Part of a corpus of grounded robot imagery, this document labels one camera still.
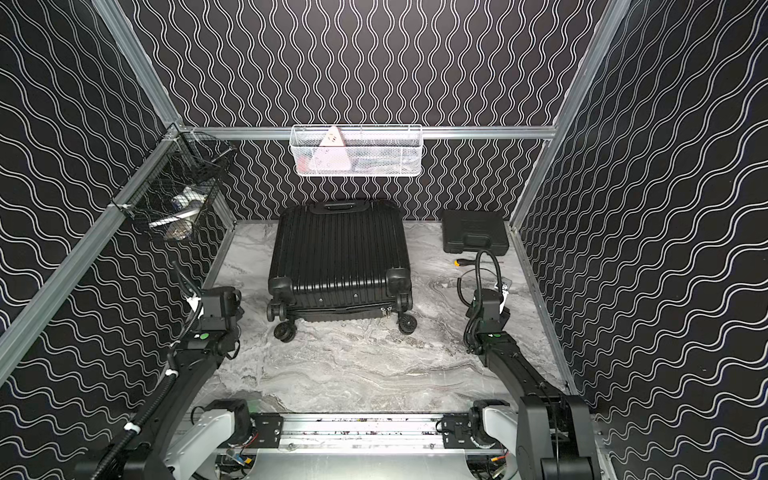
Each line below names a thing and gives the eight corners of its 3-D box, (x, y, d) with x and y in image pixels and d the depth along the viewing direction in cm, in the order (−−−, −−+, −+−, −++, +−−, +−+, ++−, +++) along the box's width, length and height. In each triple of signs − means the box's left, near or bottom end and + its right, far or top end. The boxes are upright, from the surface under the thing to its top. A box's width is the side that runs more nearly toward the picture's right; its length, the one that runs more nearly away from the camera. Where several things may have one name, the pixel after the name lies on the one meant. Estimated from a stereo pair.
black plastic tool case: (444, 256, 112) (447, 246, 108) (438, 216, 126) (440, 206, 121) (510, 256, 112) (515, 246, 108) (497, 216, 126) (501, 206, 121)
